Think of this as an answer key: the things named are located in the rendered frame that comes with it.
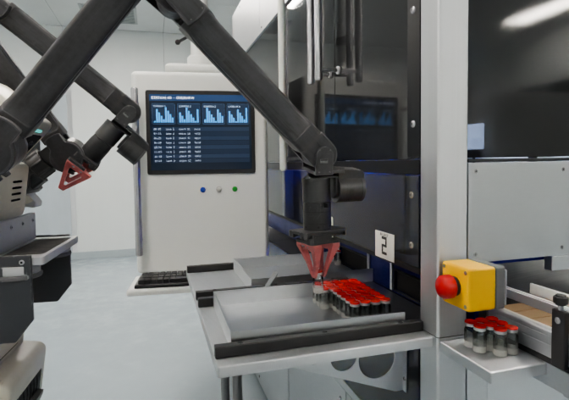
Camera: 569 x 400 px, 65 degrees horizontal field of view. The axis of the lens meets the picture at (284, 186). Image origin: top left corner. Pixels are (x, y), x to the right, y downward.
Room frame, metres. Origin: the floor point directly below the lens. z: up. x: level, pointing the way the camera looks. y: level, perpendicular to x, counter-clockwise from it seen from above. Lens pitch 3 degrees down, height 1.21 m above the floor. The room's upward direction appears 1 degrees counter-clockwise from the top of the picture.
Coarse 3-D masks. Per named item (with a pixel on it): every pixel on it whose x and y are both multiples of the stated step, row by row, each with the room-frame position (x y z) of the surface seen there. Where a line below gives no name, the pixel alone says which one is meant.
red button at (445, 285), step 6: (444, 276) 0.74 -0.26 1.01; (450, 276) 0.74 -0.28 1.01; (438, 282) 0.75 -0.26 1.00; (444, 282) 0.74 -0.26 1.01; (450, 282) 0.73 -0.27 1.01; (438, 288) 0.75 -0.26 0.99; (444, 288) 0.73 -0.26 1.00; (450, 288) 0.73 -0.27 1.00; (456, 288) 0.73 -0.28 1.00; (438, 294) 0.75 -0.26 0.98; (444, 294) 0.74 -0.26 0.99; (450, 294) 0.73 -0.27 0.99
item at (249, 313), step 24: (264, 288) 1.05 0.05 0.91; (288, 288) 1.06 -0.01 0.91; (312, 288) 1.08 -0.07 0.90; (216, 312) 0.97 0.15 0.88; (240, 312) 0.97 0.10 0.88; (264, 312) 0.97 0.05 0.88; (288, 312) 0.97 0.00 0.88; (312, 312) 0.96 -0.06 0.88; (336, 312) 0.96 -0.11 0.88; (240, 336) 0.77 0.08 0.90; (264, 336) 0.78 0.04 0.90
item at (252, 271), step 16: (272, 256) 1.40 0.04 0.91; (288, 256) 1.42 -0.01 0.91; (240, 272) 1.26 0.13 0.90; (256, 272) 1.33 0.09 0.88; (272, 272) 1.32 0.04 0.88; (288, 272) 1.32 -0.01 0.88; (304, 272) 1.32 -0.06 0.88; (336, 272) 1.19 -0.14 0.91; (352, 272) 1.20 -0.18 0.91; (368, 272) 1.21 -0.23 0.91
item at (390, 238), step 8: (376, 232) 1.03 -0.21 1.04; (384, 232) 0.99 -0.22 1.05; (376, 240) 1.03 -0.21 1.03; (384, 240) 0.99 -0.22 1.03; (392, 240) 0.96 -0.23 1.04; (376, 248) 1.03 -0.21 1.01; (384, 248) 0.99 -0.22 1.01; (392, 248) 0.96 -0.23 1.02; (384, 256) 0.99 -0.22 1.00; (392, 256) 0.96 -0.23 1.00
